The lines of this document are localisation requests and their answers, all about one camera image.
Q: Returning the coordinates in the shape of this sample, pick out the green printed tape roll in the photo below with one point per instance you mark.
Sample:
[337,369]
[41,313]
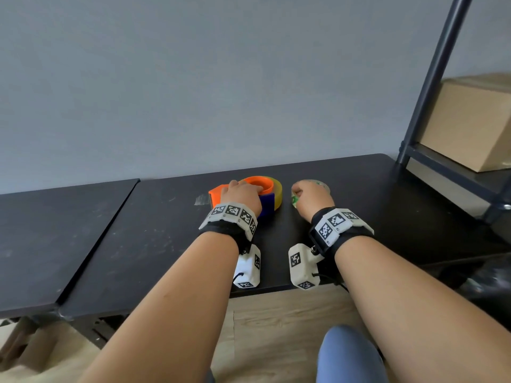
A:
[294,201]

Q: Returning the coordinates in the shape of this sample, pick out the person's left forearm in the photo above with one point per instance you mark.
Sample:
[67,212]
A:
[167,315]

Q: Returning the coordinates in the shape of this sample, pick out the person's leg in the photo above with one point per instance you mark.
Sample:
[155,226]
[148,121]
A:
[210,376]
[347,359]

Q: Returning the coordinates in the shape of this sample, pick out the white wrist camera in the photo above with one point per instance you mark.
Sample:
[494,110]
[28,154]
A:
[247,269]
[301,267]

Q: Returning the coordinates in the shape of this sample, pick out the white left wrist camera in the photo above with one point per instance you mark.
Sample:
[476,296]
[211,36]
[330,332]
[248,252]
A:
[247,269]

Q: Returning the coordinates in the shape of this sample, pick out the person's left leg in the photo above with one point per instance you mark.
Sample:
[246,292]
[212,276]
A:
[210,376]

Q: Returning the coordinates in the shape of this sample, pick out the person's left hand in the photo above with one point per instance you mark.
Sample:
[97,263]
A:
[241,193]

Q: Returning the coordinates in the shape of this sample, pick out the person's right forearm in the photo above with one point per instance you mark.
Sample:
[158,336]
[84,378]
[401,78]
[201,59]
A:
[419,315]

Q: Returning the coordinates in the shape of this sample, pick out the person's right leg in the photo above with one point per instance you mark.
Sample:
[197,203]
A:
[347,359]

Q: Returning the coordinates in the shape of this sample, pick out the brown cardboard piece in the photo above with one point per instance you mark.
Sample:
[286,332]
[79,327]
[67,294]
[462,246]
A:
[28,347]

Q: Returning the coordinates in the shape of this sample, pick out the right wristband with markers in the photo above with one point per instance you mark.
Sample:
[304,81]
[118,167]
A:
[335,231]

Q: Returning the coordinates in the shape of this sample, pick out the black metal shelf frame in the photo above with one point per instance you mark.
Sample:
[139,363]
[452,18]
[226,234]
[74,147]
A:
[431,87]

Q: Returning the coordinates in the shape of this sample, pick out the orange and blue tape dispenser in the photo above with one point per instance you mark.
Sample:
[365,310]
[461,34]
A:
[267,203]

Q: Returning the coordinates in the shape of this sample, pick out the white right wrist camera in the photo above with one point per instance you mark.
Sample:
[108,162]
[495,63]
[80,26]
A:
[301,267]

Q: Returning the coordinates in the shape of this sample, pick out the wristband with markers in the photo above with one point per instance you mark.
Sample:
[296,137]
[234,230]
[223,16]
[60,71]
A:
[335,231]
[233,223]

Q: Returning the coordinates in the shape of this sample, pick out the left wristband with markers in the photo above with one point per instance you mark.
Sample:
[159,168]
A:
[233,223]

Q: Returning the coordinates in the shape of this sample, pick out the cardboard box on shelf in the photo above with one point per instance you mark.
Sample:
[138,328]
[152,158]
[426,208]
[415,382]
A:
[471,123]

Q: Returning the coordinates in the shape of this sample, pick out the black plastic bag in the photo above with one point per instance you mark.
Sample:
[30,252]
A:
[489,291]

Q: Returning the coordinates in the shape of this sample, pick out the person's right hand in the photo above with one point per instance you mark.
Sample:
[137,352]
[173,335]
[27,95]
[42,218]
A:
[313,199]

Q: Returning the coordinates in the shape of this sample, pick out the yellow tape roll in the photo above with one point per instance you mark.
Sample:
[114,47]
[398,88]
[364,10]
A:
[277,193]

